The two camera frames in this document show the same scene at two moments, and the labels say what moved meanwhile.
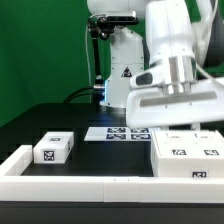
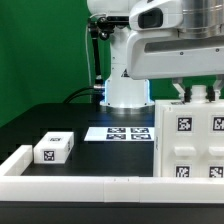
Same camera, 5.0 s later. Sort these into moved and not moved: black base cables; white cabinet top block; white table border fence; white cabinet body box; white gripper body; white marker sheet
Moved: white gripper body
Not moved: black base cables; white table border fence; white cabinet top block; white cabinet body box; white marker sheet
